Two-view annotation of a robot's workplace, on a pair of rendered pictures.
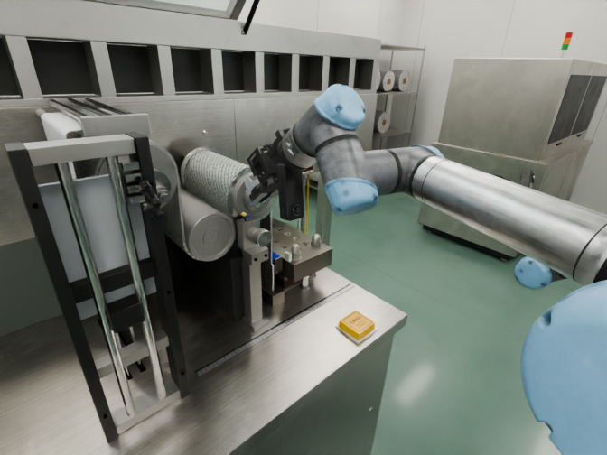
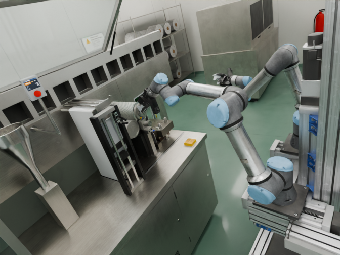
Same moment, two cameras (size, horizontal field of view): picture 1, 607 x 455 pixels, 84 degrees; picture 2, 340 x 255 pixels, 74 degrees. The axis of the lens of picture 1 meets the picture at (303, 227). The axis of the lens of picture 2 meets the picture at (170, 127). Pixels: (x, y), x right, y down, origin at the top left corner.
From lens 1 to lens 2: 0.77 m
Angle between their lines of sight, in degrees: 6
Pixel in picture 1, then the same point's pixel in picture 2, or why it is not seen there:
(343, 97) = (161, 76)
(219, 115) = (112, 87)
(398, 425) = (226, 185)
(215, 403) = (155, 177)
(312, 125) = (155, 85)
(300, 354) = (174, 157)
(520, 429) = not seen: hidden behind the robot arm
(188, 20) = (92, 58)
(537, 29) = not seen: outside the picture
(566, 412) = (213, 120)
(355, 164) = (170, 92)
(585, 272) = not seen: hidden behind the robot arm
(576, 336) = (209, 109)
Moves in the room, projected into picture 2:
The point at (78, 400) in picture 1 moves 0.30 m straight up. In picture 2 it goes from (113, 193) to (94, 155)
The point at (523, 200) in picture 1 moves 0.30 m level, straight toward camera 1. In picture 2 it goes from (208, 88) to (193, 116)
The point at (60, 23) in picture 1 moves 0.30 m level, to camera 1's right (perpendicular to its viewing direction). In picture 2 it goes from (59, 79) to (105, 65)
